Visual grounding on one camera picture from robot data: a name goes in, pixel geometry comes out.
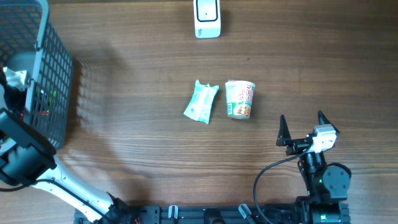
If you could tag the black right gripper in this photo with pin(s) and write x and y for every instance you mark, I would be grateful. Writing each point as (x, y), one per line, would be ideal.
(285, 139)

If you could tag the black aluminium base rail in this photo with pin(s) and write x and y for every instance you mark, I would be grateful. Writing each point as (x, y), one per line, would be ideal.
(233, 215)

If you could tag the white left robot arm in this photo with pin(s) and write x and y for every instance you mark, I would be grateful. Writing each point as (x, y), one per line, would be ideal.
(28, 159)

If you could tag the grey plastic lattice basket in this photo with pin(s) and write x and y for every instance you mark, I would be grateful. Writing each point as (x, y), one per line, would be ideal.
(29, 42)

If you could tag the cup noodles cup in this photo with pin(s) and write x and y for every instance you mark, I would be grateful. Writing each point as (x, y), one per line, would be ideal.
(239, 95)

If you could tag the light green snack packet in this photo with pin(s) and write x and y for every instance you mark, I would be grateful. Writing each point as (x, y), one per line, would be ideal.
(199, 107)

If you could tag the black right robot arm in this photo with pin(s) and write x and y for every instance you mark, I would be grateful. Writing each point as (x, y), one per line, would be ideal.
(327, 184)

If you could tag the white barcode scanner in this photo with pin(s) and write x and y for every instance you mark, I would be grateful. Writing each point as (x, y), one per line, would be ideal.
(207, 16)

